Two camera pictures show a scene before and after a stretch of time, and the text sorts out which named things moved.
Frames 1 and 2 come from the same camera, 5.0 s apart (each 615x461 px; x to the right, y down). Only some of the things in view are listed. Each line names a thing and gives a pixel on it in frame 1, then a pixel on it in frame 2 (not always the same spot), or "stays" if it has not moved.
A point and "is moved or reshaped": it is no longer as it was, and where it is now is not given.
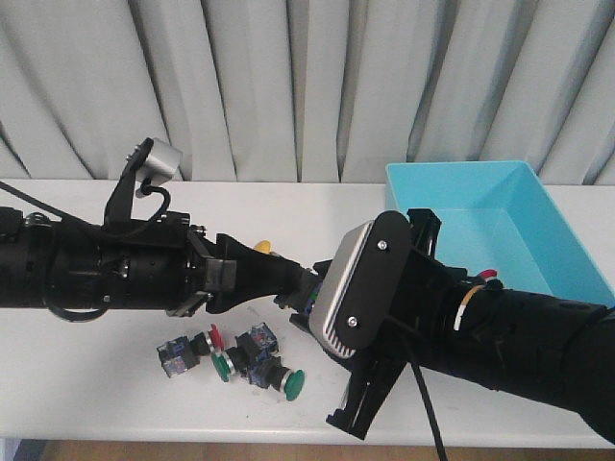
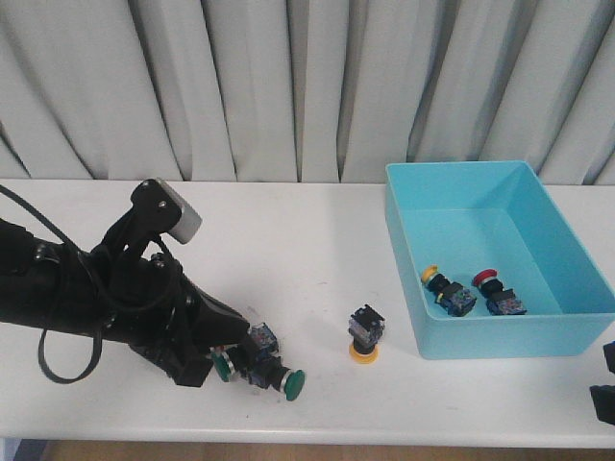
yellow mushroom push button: [263, 246] is moved or reshaped
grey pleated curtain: [307, 90] stays
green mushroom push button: [250, 348] stays
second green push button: [269, 372] stays
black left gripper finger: [259, 274] -> [214, 322]
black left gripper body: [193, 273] -> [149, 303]
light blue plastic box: [496, 215] stays
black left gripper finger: [289, 296] -> [186, 365]
